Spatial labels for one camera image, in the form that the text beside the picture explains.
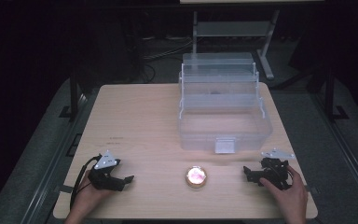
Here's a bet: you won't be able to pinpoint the person's left hand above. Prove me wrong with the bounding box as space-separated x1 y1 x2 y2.
70 170 116 220

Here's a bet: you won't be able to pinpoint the small round tin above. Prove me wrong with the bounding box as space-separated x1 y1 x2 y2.
185 165 208 189

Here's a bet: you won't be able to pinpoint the grey metal stand with shelf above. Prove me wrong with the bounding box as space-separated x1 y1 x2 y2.
191 9 282 80

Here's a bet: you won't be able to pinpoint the black metal post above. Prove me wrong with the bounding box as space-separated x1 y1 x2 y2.
59 66 82 121
323 66 351 122

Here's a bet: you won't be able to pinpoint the clear plastic tiered storage box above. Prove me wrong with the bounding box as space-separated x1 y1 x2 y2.
177 51 274 155

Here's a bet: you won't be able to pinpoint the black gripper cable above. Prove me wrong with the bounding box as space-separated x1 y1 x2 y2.
69 154 103 211

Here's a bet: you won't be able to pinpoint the floor cables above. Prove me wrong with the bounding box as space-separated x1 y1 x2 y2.
142 35 198 84

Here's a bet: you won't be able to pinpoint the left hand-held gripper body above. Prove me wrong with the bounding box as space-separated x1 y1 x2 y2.
88 149 126 192

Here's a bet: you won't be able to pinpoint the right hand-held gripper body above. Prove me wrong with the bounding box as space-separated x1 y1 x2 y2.
250 147 296 191

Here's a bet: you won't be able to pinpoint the aluminium frame rail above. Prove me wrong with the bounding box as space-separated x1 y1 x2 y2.
20 91 101 224
310 91 358 217

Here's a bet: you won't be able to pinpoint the person's right hand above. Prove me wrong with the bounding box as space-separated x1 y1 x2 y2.
258 164 309 220

